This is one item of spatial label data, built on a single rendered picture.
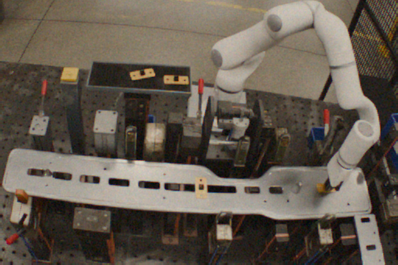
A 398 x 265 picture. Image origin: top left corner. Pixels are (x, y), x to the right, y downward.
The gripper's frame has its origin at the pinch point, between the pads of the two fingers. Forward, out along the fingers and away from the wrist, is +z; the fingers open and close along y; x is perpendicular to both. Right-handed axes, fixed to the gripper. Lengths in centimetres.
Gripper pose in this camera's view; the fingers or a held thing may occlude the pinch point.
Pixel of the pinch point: (329, 184)
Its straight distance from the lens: 149.2
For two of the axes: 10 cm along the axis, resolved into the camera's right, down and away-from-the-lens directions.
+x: 9.9, 0.7, 1.2
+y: 0.3, 7.5, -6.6
